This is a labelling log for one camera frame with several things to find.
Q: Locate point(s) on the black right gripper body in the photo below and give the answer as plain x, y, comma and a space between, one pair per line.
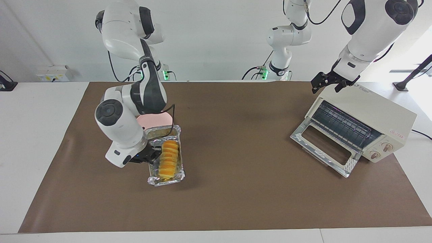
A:
141, 157

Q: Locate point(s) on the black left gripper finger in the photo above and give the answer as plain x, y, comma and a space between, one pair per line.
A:
318, 81
341, 86

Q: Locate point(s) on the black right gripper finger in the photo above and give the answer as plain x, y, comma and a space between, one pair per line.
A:
156, 154
153, 161

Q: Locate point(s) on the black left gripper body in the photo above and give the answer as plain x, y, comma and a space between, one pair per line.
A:
337, 77

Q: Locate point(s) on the striped orange bread loaf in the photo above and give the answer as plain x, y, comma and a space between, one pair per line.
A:
168, 160

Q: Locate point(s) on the aluminium foil tray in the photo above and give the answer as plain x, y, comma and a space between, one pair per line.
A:
180, 148

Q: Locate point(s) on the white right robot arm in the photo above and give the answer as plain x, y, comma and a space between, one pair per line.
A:
121, 128

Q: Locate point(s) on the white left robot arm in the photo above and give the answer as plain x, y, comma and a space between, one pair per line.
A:
368, 33

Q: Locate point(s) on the cream white toaster oven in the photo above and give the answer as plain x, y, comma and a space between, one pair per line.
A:
378, 111

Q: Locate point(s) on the oven control knob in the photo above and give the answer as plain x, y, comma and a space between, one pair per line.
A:
374, 155
387, 146

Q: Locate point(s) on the pink round plate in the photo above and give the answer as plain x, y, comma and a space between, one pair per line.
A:
155, 119

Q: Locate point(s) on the green lit left base connector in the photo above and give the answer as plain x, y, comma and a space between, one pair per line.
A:
264, 72

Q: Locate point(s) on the green lit base connector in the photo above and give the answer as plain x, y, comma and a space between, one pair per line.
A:
165, 75
264, 72

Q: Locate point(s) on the tall black stand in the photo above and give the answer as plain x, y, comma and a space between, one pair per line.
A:
413, 72

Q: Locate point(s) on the green lit right base connector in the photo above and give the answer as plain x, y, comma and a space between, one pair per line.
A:
165, 75

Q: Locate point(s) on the brown table mat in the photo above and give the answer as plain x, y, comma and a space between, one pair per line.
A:
253, 189

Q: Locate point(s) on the small black stand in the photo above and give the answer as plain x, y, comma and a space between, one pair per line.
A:
6, 85

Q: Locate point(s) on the glass oven door metal frame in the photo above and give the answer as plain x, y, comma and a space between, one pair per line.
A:
319, 152

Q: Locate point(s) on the white wall power outlet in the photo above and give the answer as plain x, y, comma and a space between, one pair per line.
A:
52, 74

